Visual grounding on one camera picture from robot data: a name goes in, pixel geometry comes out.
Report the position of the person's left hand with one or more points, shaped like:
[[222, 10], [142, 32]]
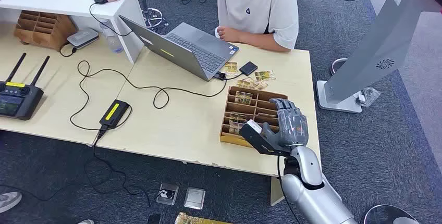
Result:
[[228, 34]]

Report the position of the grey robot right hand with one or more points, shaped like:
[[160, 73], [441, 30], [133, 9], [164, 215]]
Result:
[[291, 125]]

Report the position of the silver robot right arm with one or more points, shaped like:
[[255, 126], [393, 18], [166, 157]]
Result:
[[310, 198]]

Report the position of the person's left forearm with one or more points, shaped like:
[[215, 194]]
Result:
[[266, 43]]

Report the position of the gold patterned card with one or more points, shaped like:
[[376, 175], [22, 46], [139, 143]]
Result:
[[236, 128], [243, 97], [245, 83], [231, 67], [261, 85], [265, 75], [238, 117]]

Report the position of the wooden card organizer with cards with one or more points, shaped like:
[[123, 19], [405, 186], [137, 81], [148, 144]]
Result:
[[257, 106]]

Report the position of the black card reader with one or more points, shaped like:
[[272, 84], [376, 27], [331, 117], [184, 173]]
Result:
[[248, 68]]

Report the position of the person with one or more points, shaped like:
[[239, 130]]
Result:
[[255, 5]]

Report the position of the empty wooden card organizer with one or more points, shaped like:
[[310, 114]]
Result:
[[45, 29]]

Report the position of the grey laptop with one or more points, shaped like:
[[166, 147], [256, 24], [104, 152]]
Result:
[[193, 48]]

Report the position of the chrome chair base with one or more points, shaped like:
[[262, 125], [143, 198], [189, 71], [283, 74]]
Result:
[[152, 16]]

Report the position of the clear plastic water bottle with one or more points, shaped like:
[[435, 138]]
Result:
[[113, 39]]

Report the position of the grey flat device box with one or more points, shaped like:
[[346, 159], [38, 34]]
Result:
[[83, 37]]

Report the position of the wooden desk leg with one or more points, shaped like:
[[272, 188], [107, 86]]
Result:
[[276, 192]]

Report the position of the round metal stanchion base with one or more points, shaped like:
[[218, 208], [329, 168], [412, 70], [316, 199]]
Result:
[[334, 64]]

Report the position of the clear plastic bag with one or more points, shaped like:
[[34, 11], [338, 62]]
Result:
[[368, 96]]

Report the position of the grey kiosk stand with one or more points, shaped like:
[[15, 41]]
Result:
[[376, 43]]

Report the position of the silver flat case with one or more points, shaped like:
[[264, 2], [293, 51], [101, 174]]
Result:
[[194, 198]]

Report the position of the black power adapter yellow label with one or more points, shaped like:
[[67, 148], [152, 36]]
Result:
[[114, 113]]

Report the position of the round dark stool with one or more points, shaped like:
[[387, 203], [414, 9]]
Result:
[[388, 215]]

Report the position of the yellow patterned board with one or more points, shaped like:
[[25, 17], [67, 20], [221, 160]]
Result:
[[197, 220]]

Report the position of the clear plastic case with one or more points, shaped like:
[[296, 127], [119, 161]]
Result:
[[167, 193]]

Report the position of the black remote controller with antennas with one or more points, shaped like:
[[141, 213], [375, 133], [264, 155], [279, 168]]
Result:
[[19, 98]]

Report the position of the black phone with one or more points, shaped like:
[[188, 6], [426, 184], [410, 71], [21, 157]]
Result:
[[154, 219]]

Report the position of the grey shoe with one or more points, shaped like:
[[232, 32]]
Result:
[[86, 222], [8, 201]]

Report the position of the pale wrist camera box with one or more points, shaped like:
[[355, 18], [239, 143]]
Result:
[[254, 126]]

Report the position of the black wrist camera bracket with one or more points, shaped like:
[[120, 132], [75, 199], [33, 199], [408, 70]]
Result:
[[255, 141]]

